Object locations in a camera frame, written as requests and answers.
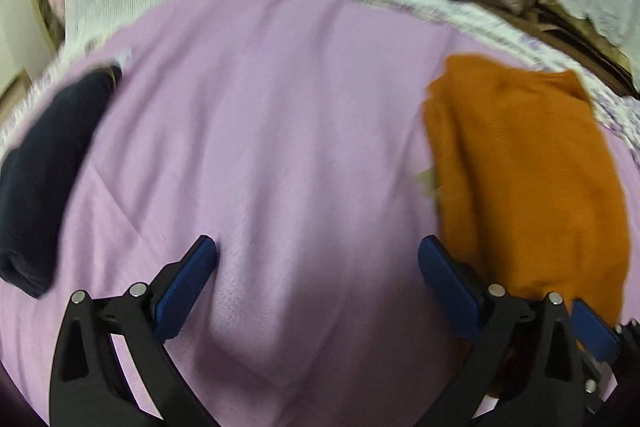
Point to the purple bed sheet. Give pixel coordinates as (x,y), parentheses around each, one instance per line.
(275,147)

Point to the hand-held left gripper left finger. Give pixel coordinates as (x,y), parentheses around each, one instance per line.
(184,287)

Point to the orange knit sweater with cat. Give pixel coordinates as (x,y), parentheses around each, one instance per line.
(525,187)

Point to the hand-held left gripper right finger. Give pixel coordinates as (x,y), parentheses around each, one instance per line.
(450,289)

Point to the dark navy cloth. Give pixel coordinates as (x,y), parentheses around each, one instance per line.
(45,167)

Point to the brown striped folded blankets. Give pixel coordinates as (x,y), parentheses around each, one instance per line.
(560,19)

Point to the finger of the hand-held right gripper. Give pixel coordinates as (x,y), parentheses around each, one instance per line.
(595,327)

